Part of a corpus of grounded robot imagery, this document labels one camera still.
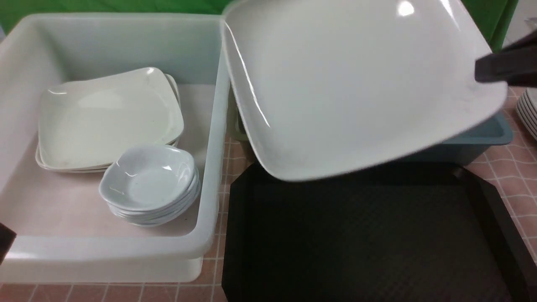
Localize green backdrop cloth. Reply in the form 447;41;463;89
0;0;518;52

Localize black plastic tray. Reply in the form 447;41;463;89
221;163;537;302

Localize pink checkered tablecloth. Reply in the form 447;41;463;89
1;87;537;302

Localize large white plastic tub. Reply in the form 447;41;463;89
1;13;229;284

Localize olive green plastic bin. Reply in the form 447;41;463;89
227;102;255;162

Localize stacked small white bowls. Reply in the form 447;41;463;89
99;145;201;227

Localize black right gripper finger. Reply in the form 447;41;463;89
474;32;537;88

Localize large white square plate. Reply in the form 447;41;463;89
220;0;508;181

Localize stack of white plates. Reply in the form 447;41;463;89
516;88;537;140

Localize teal plastic bin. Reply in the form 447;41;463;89
399;112;513;166

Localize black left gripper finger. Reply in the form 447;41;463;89
0;223;17;264

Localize stacked white square plates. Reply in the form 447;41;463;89
35;67;185;173

